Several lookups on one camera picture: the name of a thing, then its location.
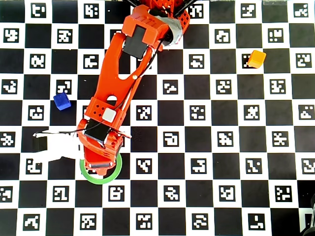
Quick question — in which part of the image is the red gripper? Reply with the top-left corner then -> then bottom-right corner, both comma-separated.
76,119 -> 125,176

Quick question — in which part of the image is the blue cube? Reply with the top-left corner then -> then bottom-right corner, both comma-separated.
53,92 -> 72,111

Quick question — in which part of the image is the orange cube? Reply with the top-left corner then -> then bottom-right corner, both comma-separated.
247,50 -> 267,69

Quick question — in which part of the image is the small grey square module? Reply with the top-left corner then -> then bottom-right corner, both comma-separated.
102,108 -> 117,122

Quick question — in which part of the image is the black white marker mat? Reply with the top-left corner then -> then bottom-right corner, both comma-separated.
0,0 -> 315,236

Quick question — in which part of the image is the green flat ring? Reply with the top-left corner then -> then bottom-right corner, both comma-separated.
79,153 -> 123,184

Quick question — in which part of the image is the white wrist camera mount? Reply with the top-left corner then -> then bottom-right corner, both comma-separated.
31,127 -> 86,164

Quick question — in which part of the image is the grey duct tape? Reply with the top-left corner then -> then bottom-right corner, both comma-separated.
157,16 -> 184,46

